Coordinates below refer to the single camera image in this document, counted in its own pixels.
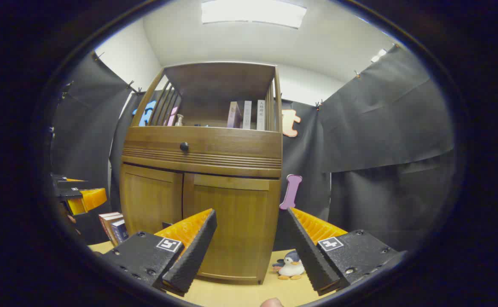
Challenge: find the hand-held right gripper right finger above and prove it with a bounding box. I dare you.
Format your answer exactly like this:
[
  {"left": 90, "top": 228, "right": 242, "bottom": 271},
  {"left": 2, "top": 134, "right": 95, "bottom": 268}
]
[{"left": 286, "top": 207, "right": 406, "bottom": 296}]

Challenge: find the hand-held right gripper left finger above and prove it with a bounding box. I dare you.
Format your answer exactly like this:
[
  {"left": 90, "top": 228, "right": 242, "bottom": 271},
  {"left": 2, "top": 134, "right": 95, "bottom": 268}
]
[{"left": 102, "top": 209, "right": 218, "bottom": 297}]

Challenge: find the wooden cabinet door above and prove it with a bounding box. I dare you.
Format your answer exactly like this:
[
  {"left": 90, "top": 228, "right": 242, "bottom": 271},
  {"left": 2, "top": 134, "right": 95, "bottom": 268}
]
[
  {"left": 183, "top": 173, "right": 282, "bottom": 285},
  {"left": 120, "top": 163, "right": 184, "bottom": 236}
]

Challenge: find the wooden double-door shoe cabinet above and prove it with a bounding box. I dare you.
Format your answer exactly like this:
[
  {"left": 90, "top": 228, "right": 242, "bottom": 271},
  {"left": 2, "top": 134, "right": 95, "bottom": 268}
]
[{"left": 119, "top": 61, "right": 283, "bottom": 285}]

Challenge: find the wooden cabinet drawer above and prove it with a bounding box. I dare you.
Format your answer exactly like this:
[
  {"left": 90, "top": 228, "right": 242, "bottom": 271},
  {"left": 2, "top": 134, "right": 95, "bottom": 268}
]
[{"left": 122, "top": 126, "right": 282, "bottom": 171}]

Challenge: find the penguin plush toy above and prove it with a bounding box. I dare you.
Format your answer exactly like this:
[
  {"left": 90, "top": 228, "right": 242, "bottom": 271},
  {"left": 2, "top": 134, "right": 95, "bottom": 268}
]
[{"left": 272, "top": 250, "right": 306, "bottom": 281}]

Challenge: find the dark blue book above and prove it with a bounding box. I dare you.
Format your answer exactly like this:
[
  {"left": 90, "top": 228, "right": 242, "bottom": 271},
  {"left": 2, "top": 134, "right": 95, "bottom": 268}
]
[{"left": 111, "top": 219, "right": 129, "bottom": 244}]

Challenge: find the mauve book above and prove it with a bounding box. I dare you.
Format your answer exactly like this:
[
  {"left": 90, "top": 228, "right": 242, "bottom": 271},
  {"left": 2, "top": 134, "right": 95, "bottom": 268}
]
[{"left": 227, "top": 101, "right": 243, "bottom": 129}]

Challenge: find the large ceiling light panel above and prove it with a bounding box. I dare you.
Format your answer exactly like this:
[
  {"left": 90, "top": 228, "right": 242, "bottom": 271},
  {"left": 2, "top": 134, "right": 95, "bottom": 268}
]
[{"left": 201, "top": 0, "right": 307, "bottom": 29}]

